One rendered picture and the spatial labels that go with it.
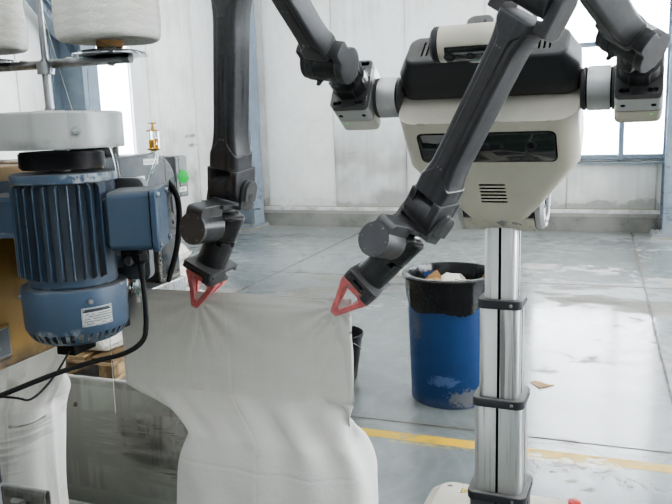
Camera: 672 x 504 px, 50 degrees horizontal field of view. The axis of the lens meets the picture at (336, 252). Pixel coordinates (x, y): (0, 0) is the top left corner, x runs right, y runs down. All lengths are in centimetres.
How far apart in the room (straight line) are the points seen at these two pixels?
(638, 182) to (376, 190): 323
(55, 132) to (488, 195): 101
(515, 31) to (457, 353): 258
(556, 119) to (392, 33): 812
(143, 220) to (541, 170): 90
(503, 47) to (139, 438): 140
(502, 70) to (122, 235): 59
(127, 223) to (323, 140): 882
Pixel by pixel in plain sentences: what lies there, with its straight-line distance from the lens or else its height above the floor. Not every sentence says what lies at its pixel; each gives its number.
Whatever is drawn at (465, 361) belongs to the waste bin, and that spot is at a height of 25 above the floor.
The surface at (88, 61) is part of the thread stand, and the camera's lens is 128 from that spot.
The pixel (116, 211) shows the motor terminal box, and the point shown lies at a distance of 107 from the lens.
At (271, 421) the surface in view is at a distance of 138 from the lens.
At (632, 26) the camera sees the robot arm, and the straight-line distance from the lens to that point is 135.
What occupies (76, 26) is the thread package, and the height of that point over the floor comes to 154.
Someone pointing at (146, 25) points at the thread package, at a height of 155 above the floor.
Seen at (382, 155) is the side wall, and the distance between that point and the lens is 958.
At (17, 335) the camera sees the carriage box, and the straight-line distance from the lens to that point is 127.
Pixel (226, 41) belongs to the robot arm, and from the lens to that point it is 126.
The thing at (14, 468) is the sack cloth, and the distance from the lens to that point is 174.
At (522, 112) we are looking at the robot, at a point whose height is 140.
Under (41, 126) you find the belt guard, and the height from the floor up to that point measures 140.
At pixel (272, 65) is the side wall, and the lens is 1015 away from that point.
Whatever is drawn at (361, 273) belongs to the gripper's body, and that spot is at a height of 113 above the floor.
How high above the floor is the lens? 139
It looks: 10 degrees down
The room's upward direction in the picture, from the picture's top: 2 degrees counter-clockwise
